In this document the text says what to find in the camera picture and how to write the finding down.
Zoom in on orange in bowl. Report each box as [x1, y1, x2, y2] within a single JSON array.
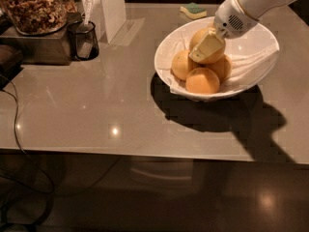
[[171, 49, 199, 80], [208, 55, 233, 83], [185, 68, 220, 94]]

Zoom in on right orange in bowl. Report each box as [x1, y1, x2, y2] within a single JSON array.
[[208, 55, 233, 83]]

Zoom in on glass jar of nuts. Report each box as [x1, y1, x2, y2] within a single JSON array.
[[1, 0, 67, 36]]

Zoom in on black cable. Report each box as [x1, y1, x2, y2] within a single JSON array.
[[0, 72, 57, 232]]

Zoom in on white spoon in cup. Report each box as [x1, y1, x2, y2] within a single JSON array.
[[76, 0, 93, 33]]

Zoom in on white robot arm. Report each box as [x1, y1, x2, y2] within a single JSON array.
[[189, 0, 296, 64]]

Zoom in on white bowl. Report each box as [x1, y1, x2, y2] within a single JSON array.
[[154, 15, 281, 102]]

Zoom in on black mesh cup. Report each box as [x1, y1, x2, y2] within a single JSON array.
[[67, 21, 99, 61]]

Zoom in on front orange in bowl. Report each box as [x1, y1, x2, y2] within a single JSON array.
[[185, 68, 220, 94]]

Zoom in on dark metal box stand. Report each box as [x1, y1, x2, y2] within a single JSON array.
[[0, 13, 81, 66]]

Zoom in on white rectangular post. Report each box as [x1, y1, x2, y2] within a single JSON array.
[[91, 0, 126, 44]]

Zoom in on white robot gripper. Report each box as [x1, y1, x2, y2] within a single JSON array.
[[188, 0, 259, 64]]

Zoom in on white cloth in bowl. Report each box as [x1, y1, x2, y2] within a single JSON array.
[[156, 32, 280, 97]]

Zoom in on yellow green sponge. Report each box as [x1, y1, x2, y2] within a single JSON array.
[[180, 3, 207, 20]]

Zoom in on left orange in bowl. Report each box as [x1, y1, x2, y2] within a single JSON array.
[[171, 49, 199, 80]]

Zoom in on yellow-orange orange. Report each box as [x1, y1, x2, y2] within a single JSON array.
[[188, 27, 227, 66]]

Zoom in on dark box at left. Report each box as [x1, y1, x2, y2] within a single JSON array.
[[0, 44, 23, 89]]

